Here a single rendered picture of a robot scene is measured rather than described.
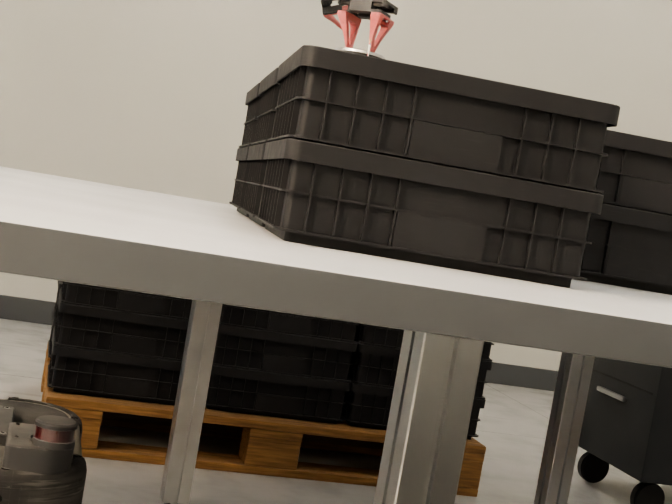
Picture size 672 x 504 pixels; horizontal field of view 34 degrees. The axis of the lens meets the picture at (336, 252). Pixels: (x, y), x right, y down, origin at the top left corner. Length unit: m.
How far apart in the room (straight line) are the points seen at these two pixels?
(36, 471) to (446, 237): 0.84
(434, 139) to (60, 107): 3.62
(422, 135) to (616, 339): 0.40
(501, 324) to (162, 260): 0.30
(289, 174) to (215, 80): 3.60
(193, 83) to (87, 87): 0.45
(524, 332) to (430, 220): 0.36
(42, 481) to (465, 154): 0.91
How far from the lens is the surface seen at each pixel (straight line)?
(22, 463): 1.85
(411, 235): 1.31
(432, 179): 1.31
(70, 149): 4.84
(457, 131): 1.32
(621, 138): 1.71
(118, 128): 4.85
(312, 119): 1.30
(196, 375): 2.46
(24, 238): 0.89
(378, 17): 2.11
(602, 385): 3.51
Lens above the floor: 0.76
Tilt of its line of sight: 3 degrees down
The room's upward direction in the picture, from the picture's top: 10 degrees clockwise
